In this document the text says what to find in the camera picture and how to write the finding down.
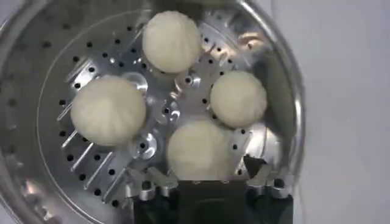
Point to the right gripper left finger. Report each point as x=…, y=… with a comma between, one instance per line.
x=158, y=185

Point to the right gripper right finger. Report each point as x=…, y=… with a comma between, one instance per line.
x=259, y=173

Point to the white steamed bun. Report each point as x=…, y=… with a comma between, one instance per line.
x=199, y=149
x=238, y=99
x=108, y=111
x=172, y=42

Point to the steel steamer basket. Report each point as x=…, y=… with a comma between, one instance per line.
x=45, y=121

